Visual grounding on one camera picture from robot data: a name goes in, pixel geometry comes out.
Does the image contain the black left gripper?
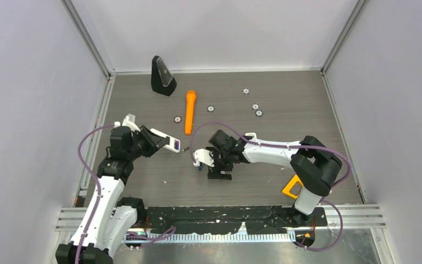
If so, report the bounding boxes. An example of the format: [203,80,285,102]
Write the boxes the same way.
[126,126,168,161]

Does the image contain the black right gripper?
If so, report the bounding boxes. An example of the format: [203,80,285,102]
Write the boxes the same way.
[206,147,234,180]

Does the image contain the red white remote control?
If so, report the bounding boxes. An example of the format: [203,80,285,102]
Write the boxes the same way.
[150,129,181,153]

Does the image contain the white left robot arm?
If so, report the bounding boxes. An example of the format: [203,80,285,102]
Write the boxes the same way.
[55,126,176,263]

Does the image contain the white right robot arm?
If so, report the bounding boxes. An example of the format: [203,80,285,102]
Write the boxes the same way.
[193,130,342,226]

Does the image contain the black wedge stand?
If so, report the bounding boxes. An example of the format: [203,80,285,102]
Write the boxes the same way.
[151,56,177,97]

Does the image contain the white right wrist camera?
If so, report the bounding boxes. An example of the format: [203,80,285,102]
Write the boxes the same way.
[193,148,214,167]

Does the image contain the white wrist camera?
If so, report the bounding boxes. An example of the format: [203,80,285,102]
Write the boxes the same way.
[193,148,214,167]
[114,114,141,132]

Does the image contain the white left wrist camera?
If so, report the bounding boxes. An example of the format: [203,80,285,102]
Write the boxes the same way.
[114,114,141,132]

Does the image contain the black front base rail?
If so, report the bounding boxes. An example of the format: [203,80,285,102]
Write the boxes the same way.
[146,206,327,235]

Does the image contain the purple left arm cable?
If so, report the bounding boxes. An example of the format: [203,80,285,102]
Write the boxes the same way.
[74,123,117,264]

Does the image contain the yellow triangular frame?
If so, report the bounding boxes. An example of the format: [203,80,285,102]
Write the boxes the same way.
[281,174,304,200]

